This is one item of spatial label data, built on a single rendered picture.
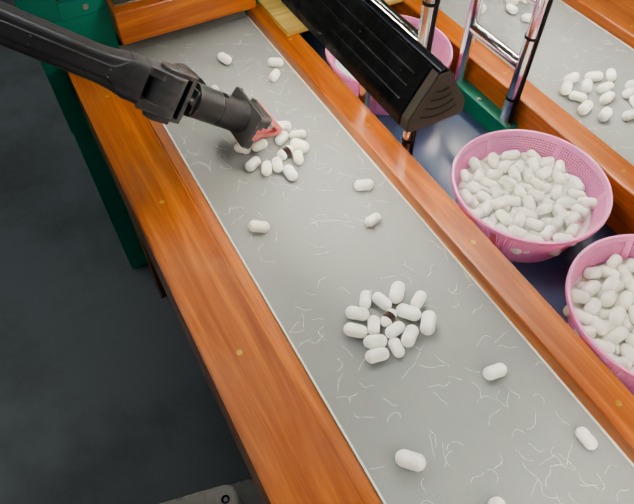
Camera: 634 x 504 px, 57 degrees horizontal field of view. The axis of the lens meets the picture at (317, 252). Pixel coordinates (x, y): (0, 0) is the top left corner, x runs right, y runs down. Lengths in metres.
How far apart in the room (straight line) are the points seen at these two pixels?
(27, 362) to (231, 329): 1.08
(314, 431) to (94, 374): 1.07
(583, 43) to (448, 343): 0.84
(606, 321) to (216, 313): 0.58
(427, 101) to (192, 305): 0.44
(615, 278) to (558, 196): 0.18
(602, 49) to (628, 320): 0.69
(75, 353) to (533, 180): 1.30
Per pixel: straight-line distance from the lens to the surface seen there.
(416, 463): 0.77
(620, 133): 1.26
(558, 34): 1.49
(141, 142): 1.11
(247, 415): 0.78
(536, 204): 1.09
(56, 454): 1.69
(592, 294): 0.98
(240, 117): 1.01
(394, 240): 0.95
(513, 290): 0.91
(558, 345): 0.88
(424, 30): 0.94
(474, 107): 1.29
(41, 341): 1.86
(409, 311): 0.86
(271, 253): 0.93
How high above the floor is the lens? 1.48
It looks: 53 degrees down
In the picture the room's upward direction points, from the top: straight up
